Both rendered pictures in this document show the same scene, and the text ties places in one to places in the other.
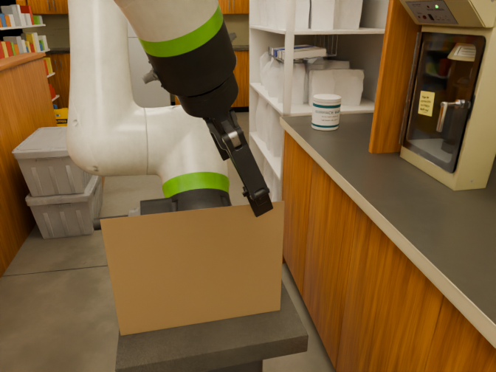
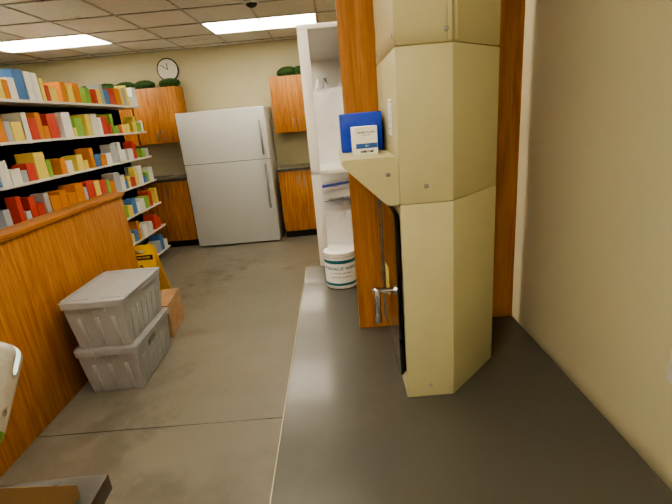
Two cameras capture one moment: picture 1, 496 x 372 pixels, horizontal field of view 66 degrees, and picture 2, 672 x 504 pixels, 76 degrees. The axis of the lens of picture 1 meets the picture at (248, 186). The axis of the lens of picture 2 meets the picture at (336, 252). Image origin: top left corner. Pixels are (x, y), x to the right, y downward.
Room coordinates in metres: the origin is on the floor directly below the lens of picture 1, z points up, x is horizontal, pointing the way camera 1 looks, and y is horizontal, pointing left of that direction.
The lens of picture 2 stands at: (0.20, -0.67, 1.60)
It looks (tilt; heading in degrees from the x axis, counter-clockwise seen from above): 18 degrees down; 11
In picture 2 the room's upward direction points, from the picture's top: 5 degrees counter-clockwise
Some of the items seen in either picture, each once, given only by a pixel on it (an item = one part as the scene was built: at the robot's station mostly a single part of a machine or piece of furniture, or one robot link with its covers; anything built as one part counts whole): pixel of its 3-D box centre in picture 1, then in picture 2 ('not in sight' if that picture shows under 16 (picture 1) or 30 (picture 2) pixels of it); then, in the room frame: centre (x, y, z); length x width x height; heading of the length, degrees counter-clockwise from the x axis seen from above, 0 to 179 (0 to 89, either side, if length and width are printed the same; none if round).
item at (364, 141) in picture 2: not in sight; (364, 140); (1.19, -0.56, 1.54); 0.05 x 0.05 x 0.06; 18
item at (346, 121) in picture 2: not in sight; (360, 131); (1.31, -0.54, 1.56); 0.10 x 0.10 x 0.09; 10
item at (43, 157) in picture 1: (63, 159); (119, 305); (2.58, 1.32, 0.49); 0.60 x 0.42 x 0.33; 10
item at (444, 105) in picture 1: (447, 116); (384, 304); (1.13, -0.59, 1.17); 0.05 x 0.03 x 0.10; 100
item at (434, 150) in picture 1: (435, 100); (390, 277); (1.24, -0.61, 1.19); 0.30 x 0.01 x 0.40; 10
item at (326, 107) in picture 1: (325, 111); (340, 266); (1.82, -0.37, 1.02); 0.13 x 0.13 x 0.15
